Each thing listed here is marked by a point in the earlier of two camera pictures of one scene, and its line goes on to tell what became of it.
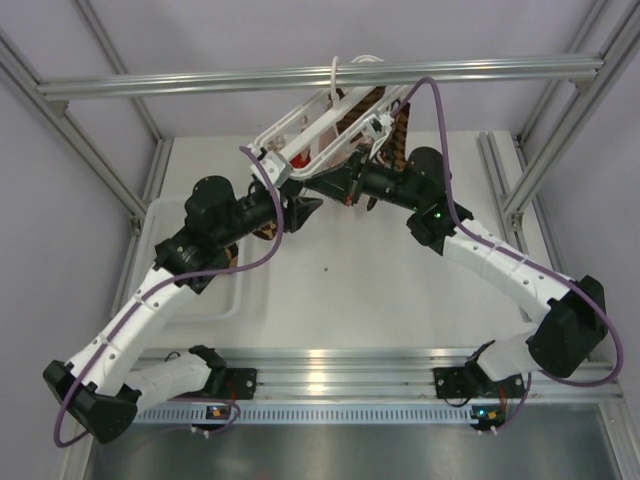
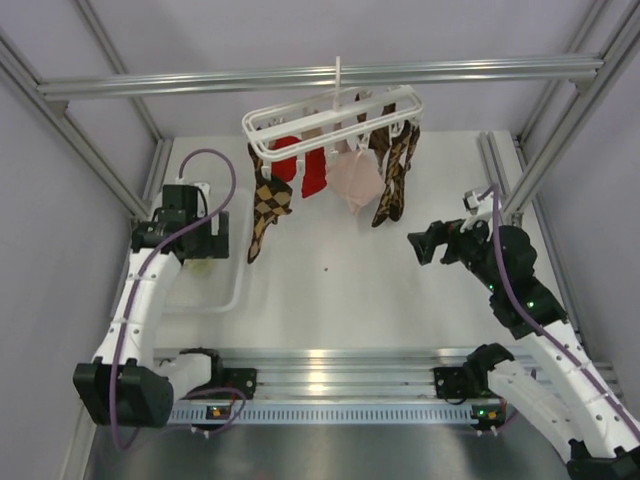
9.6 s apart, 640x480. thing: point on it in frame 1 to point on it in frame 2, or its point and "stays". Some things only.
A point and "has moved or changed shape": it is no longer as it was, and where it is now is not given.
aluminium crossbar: [538, 71] stays
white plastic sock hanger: [323, 129] has moved or changed shape
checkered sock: [232, 253] to [398, 162]
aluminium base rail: [359, 373] stays
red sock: [298, 162] has moved or changed shape
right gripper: [340, 182] to [425, 242]
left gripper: [298, 208] to [214, 246]
